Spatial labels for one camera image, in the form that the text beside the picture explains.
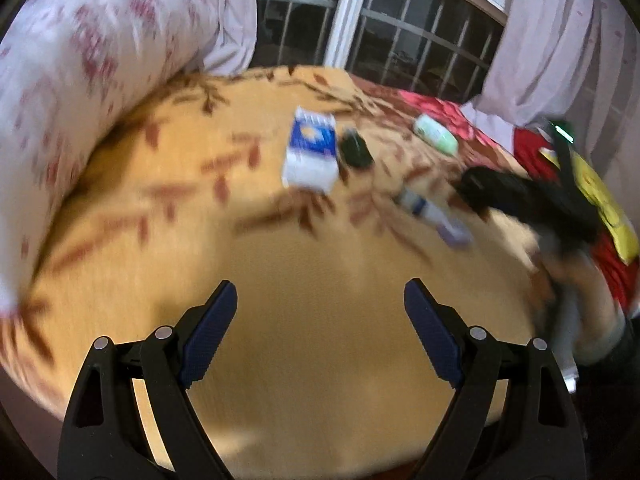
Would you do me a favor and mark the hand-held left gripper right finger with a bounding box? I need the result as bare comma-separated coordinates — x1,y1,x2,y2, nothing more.
403,277,587,480

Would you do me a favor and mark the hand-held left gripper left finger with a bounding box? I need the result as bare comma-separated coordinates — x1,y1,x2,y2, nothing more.
57,280,238,480

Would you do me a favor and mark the floral plush blanket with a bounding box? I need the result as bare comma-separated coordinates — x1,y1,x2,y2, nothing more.
0,65,556,466

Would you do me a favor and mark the person's right hand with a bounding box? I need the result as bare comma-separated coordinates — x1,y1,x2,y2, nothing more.
532,255,626,361

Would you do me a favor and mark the sheer white curtain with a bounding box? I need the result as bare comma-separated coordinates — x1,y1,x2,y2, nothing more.
140,0,258,73
472,0,640,171

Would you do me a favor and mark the yellow pillow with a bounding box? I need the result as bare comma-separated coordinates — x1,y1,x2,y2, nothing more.
540,147,640,263

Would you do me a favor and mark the floral pink pillow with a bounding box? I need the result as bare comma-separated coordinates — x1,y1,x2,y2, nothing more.
0,0,221,316

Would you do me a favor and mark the small green white bottle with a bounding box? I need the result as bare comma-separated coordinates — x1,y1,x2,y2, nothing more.
413,113,459,156

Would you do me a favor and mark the person's right forearm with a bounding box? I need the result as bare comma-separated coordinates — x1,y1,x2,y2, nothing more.
575,317,640,398

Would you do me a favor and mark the blue white carton box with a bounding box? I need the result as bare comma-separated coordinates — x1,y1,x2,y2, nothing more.
281,106,338,195

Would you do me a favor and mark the white framed window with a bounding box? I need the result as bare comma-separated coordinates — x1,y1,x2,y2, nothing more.
255,0,516,106

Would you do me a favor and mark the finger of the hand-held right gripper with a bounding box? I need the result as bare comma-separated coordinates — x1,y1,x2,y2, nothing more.
457,166,511,213

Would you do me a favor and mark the small black bottle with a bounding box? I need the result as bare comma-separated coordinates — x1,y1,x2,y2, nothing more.
339,129,375,168

